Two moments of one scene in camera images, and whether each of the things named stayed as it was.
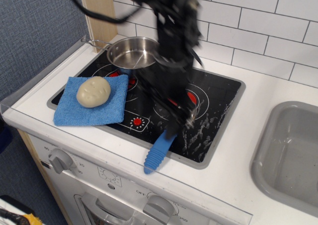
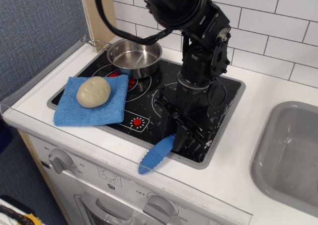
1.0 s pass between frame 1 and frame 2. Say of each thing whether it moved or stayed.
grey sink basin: stayed
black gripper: moved
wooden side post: stayed
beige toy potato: stayed
